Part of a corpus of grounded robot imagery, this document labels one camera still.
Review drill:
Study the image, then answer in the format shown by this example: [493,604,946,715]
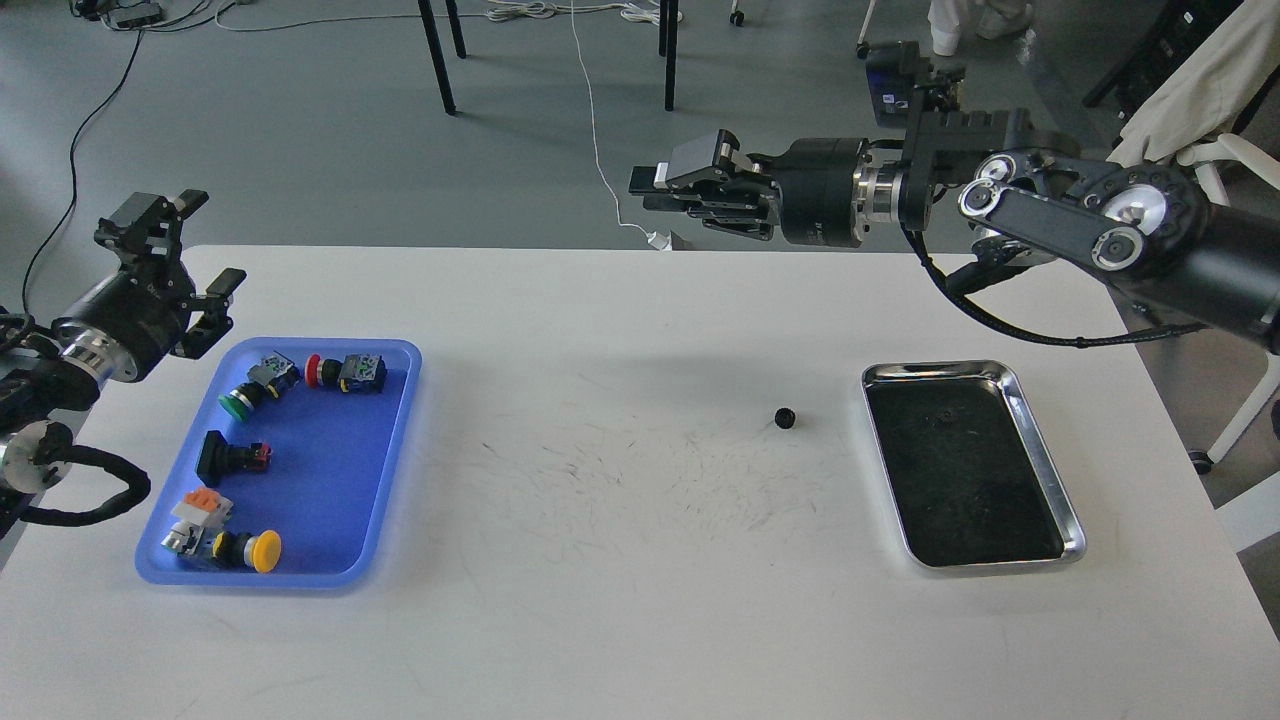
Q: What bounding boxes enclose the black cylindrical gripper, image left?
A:
[52,190,247,383]

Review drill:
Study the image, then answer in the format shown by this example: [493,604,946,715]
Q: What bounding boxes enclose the black table leg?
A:
[658,0,680,111]
[417,0,468,117]

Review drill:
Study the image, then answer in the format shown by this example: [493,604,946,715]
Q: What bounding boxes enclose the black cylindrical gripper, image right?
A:
[628,129,901,249]

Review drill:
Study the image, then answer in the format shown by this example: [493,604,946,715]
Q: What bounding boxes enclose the black floor cable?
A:
[22,0,241,311]

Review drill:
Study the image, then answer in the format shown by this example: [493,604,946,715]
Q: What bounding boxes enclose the black table leg left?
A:
[417,0,468,117]

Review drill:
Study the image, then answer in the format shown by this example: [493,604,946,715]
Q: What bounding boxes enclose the yellow push button switch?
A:
[161,529,283,574]

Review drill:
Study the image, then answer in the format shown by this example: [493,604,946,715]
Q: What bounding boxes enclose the blue plastic tray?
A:
[134,337,422,591]

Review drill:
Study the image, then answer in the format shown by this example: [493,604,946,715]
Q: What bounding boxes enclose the black push button switch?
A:
[195,430,273,488]

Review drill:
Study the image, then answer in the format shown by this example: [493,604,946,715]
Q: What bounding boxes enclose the red push button switch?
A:
[302,354,388,395]

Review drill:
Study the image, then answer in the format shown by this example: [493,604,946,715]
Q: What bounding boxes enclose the black table leg right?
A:
[658,0,680,111]

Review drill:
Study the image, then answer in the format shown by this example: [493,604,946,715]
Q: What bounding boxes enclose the person legs white shoes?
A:
[927,1,1034,56]

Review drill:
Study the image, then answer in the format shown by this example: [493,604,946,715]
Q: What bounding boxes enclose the beige cloth on chair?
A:
[1106,1,1279,167]

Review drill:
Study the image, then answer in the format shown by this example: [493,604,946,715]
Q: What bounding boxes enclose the white power cable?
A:
[485,0,692,251]

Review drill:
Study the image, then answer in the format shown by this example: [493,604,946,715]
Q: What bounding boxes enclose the silver metal tray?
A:
[860,360,1087,577]

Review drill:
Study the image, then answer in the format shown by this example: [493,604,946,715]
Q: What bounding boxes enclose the orange white contact block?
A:
[172,487,234,530]

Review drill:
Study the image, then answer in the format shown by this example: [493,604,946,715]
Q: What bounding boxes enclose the green push button switch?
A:
[218,352,301,421]

